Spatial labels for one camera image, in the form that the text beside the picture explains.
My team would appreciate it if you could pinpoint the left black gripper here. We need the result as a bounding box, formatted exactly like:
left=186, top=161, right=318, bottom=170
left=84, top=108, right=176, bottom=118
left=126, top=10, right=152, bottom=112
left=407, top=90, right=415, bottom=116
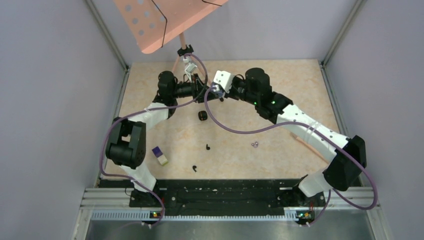
left=171, top=73, right=219, bottom=103

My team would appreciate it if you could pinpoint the purple earbud charging case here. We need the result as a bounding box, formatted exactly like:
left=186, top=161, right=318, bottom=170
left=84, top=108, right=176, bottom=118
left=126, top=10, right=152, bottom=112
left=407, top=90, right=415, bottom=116
left=210, top=83, right=225, bottom=98

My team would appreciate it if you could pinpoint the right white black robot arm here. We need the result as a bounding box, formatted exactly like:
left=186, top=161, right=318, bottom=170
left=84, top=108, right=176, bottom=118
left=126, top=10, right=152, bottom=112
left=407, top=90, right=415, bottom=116
left=212, top=67, right=367, bottom=206

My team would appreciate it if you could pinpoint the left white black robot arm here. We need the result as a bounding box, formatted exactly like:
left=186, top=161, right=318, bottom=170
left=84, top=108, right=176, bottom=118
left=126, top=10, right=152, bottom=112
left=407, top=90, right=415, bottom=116
left=104, top=70, right=208, bottom=207

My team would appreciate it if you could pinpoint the black earbud charging case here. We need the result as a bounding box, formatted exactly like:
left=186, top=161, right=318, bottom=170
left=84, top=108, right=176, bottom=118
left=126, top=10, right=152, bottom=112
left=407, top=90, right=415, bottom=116
left=198, top=110, right=208, bottom=121

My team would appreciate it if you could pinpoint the purple white small box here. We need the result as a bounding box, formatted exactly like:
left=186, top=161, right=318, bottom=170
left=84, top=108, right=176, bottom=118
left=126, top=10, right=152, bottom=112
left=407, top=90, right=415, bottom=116
left=152, top=146, right=169, bottom=166

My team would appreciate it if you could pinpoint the pink music stand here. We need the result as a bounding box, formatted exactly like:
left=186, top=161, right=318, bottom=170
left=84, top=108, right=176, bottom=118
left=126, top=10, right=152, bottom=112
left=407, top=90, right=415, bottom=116
left=114, top=0, right=227, bottom=58

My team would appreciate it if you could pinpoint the wooden toy microphone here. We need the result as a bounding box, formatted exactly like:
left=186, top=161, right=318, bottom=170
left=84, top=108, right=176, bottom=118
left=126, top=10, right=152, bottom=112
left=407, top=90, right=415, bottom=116
left=290, top=133, right=329, bottom=163

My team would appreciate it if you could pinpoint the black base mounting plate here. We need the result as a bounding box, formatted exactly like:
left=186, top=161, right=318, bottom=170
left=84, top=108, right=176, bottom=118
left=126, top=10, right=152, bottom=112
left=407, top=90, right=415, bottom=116
left=129, top=179, right=325, bottom=217

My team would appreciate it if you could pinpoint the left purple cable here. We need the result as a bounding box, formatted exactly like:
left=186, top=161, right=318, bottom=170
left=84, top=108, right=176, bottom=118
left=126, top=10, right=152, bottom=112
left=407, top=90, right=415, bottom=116
left=99, top=52, right=209, bottom=229

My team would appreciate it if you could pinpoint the purple cable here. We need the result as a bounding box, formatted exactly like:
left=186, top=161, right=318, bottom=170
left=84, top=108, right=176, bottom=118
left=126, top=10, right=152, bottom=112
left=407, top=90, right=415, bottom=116
left=99, top=52, right=209, bottom=229
left=203, top=85, right=379, bottom=227

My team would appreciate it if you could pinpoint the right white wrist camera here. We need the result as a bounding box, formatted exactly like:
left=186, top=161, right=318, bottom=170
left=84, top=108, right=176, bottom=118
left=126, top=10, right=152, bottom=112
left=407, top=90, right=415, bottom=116
left=212, top=70, right=235, bottom=94

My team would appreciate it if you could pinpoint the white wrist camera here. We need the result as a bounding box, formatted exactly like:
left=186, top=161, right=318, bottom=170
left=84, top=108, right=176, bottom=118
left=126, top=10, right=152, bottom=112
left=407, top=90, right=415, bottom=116
left=212, top=70, right=235, bottom=94
left=183, top=56, right=198, bottom=82

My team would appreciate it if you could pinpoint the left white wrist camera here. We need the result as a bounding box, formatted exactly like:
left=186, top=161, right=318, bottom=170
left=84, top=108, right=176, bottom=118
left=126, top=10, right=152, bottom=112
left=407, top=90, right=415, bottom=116
left=183, top=56, right=198, bottom=82

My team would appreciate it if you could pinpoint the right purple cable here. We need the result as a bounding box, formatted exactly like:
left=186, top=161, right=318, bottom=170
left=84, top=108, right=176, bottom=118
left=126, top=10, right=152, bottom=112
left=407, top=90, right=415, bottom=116
left=203, top=85, right=379, bottom=227

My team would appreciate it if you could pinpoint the aluminium frame rail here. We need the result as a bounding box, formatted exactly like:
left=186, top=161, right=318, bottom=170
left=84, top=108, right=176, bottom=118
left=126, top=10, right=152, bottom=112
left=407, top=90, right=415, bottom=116
left=80, top=187, right=380, bottom=223

